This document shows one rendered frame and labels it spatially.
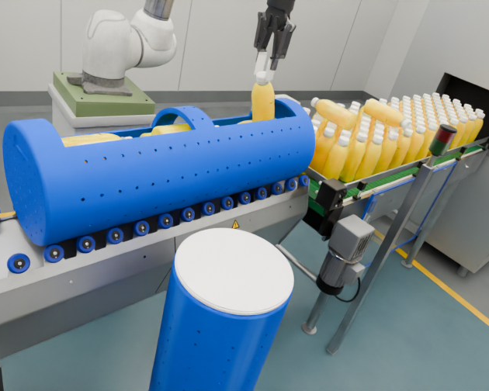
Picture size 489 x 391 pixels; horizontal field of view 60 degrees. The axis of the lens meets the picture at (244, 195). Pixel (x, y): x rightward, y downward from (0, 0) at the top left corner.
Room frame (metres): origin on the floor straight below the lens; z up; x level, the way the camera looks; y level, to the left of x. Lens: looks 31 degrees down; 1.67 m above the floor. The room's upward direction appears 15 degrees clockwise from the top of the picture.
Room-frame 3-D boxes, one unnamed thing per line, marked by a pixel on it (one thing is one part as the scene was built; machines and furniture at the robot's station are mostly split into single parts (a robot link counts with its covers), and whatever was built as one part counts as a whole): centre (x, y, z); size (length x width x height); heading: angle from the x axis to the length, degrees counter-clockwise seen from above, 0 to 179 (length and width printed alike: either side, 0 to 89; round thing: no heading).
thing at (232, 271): (0.74, -0.02, 1.03); 0.28 x 0.28 x 0.01
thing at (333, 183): (1.36, -0.30, 0.95); 0.10 x 0.07 x 0.10; 50
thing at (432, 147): (1.51, -0.64, 1.18); 0.06 x 0.06 x 0.05
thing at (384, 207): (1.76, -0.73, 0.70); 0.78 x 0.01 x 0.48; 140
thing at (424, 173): (1.51, -0.64, 0.55); 0.04 x 0.04 x 1.10; 50
